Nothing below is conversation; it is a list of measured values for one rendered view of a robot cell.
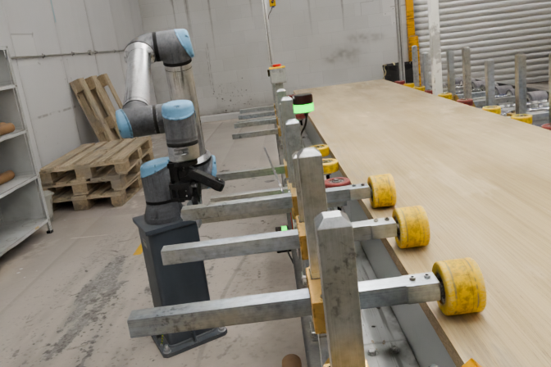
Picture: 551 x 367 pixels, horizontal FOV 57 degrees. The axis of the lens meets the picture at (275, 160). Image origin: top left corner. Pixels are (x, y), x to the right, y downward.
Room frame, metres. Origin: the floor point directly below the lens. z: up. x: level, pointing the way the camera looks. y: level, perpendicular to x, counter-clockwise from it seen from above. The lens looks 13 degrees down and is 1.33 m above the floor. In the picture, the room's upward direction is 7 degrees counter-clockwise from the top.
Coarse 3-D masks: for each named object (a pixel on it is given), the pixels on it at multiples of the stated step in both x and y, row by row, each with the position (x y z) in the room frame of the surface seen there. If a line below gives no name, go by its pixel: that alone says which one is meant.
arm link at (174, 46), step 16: (160, 32) 2.05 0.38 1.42; (176, 32) 2.04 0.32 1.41; (160, 48) 2.01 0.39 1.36; (176, 48) 2.02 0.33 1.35; (192, 48) 2.05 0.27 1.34; (176, 64) 2.04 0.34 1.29; (176, 80) 2.06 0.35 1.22; (192, 80) 2.10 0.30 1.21; (176, 96) 2.09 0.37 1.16; (192, 96) 2.10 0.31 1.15; (208, 160) 2.20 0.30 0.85
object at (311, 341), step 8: (280, 144) 2.98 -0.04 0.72; (280, 152) 2.84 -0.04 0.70; (280, 160) 2.66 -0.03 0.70; (288, 216) 1.75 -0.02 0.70; (288, 224) 1.68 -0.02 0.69; (296, 256) 1.39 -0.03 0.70; (296, 264) 1.34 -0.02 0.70; (296, 272) 1.29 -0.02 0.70; (296, 280) 1.25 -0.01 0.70; (304, 320) 1.04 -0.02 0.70; (304, 328) 1.01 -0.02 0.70; (304, 336) 0.98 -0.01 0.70; (312, 336) 0.95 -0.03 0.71; (304, 344) 0.96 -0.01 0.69; (312, 344) 0.94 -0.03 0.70; (312, 352) 0.92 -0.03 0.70; (312, 360) 0.89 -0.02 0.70; (320, 360) 0.89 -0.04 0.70
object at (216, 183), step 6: (192, 168) 1.43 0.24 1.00; (186, 174) 1.42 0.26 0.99; (192, 174) 1.41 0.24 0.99; (198, 174) 1.41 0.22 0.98; (204, 174) 1.42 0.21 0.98; (210, 174) 1.45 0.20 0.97; (198, 180) 1.41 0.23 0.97; (204, 180) 1.41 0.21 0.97; (210, 180) 1.41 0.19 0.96; (216, 180) 1.42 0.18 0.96; (222, 180) 1.44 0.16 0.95; (210, 186) 1.41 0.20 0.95; (216, 186) 1.41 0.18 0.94; (222, 186) 1.41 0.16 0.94
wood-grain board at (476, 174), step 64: (320, 128) 2.37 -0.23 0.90; (384, 128) 2.17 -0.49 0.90; (448, 128) 2.00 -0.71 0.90; (512, 128) 1.85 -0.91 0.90; (448, 192) 1.23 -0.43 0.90; (512, 192) 1.17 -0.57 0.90; (448, 256) 0.86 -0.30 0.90; (512, 256) 0.83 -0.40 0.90; (448, 320) 0.66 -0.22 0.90; (512, 320) 0.64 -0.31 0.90
